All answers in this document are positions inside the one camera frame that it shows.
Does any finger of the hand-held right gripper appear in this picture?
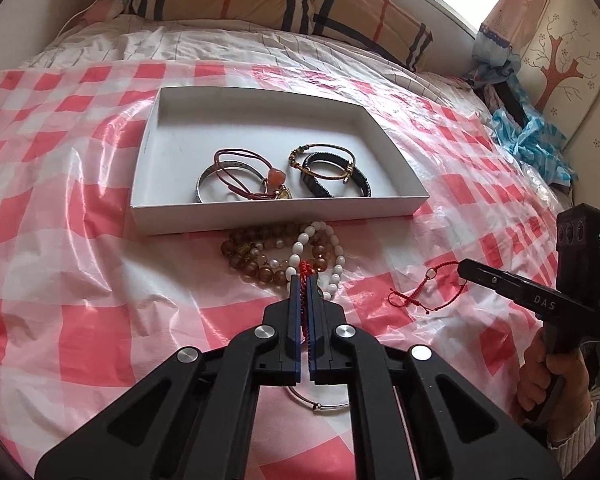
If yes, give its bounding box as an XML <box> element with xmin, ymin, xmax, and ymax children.
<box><xmin>457</xmin><ymin>259</ymin><xmax>526</xmax><ymax>302</ymax></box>

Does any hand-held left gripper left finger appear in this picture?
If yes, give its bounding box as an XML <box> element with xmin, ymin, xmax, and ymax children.
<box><xmin>35</xmin><ymin>275</ymin><xmax>308</xmax><ymax>480</ymax></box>

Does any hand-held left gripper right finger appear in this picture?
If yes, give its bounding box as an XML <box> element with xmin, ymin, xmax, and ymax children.
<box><xmin>309</xmin><ymin>275</ymin><xmax>564</xmax><ymax>480</ymax></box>

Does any red string bracelet with ring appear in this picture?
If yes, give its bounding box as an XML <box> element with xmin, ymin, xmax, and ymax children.
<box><xmin>387</xmin><ymin>260</ymin><xmax>468</xmax><ymax>315</ymax></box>

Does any white bead bracelet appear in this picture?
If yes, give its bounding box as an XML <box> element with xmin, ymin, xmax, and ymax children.
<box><xmin>272</xmin><ymin>226</ymin><xmax>348</xmax><ymax>302</ymax></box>

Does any black leather bracelet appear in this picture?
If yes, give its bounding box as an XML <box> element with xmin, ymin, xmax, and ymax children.
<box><xmin>302</xmin><ymin>152</ymin><xmax>368</xmax><ymax>198</ymax></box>

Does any red cord bracelet orange stone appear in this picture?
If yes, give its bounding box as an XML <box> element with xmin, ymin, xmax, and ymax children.
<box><xmin>212</xmin><ymin>149</ymin><xmax>290</xmax><ymax>202</ymax></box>

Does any wide silver bangle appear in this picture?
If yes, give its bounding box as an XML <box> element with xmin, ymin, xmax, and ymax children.
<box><xmin>196</xmin><ymin>160</ymin><xmax>246</xmax><ymax>204</ymax></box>

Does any gold braided bracelet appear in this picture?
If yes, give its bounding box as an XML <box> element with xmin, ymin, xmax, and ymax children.
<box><xmin>288</xmin><ymin>143</ymin><xmax>355</xmax><ymax>186</ymax></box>

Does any white cardboard box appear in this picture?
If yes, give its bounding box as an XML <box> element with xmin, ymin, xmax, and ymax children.
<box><xmin>129</xmin><ymin>86</ymin><xmax>431</xmax><ymax>237</ymax></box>

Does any person's right forearm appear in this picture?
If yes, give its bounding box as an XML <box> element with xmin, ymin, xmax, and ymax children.
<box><xmin>547</xmin><ymin>402</ymin><xmax>600</xmax><ymax>480</ymax></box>

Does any person's right hand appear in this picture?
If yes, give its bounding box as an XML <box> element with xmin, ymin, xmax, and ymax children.
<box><xmin>516</xmin><ymin>342</ymin><xmax>593</xmax><ymax>436</ymax></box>

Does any thin silver bangle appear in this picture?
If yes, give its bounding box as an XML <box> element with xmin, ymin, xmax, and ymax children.
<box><xmin>286</xmin><ymin>385</ymin><xmax>353</xmax><ymax>413</ymax></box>

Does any clear plastic bag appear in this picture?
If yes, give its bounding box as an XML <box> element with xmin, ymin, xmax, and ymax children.
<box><xmin>522</xmin><ymin>162</ymin><xmax>561</xmax><ymax>201</ymax></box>

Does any blue striped plastic bag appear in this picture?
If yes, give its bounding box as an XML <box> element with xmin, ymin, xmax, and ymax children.
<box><xmin>490</xmin><ymin>72</ymin><xmax>578</xmax><ymax>186</ymax></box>

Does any dark cloth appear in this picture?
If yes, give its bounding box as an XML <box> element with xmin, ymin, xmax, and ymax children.
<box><xmin>482</xmin><ymin>77</ymin><xmax>528</xmax><ymax>128</ymax></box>

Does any red checked plastic sheet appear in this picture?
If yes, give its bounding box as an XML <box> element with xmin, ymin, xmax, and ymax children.
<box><xmin>0</xmin><ymin>57</ymin><xmax>581</xmax><ymax>480</ymax></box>

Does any white bed sheet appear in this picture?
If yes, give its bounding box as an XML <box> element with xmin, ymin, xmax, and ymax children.
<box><xmin>20</xmin><ymin>12</ymin><xmax>496</xmax><ymax>111</ymax></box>

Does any brown bead bracelet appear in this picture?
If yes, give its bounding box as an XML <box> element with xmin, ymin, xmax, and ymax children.
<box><xmin>221</xmin><ymin>221</ymin><xmax>342</xmax><ymax>287</ymax></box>

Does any tree decal wall panel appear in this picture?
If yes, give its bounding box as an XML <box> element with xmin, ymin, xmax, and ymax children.
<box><xmin>520</xmin><ymin>0</ymin><xmax>600</xmax><ymax>151</ymax></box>

